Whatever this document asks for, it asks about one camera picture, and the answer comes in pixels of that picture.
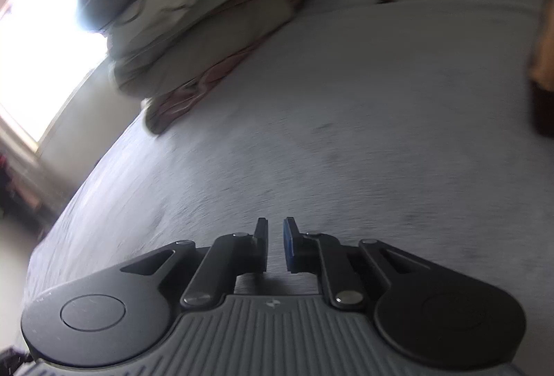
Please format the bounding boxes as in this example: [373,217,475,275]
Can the dark clothes hanging in corner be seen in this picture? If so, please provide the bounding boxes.
[0,154,42,223]

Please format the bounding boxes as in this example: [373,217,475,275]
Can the bright window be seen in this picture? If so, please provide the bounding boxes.
[1,0,107,149]

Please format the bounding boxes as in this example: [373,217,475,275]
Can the folded white floral quilt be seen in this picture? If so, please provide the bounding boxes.
[108,0,302,134]

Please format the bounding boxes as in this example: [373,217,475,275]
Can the light grey bed sheet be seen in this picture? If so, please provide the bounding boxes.
[24,0,553,375]

